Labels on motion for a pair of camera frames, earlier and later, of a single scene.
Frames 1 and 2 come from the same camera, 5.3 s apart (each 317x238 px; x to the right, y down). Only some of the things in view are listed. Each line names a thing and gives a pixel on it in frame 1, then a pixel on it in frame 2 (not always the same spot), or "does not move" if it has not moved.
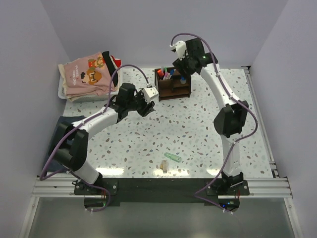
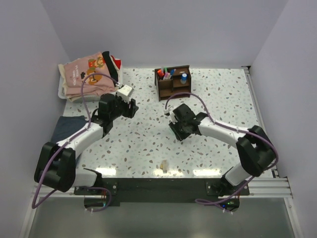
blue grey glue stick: [183, 81] does not move
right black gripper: [180, 65] -> [180, 136]
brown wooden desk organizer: [177, 86] does not move
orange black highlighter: [160, 74] does not move
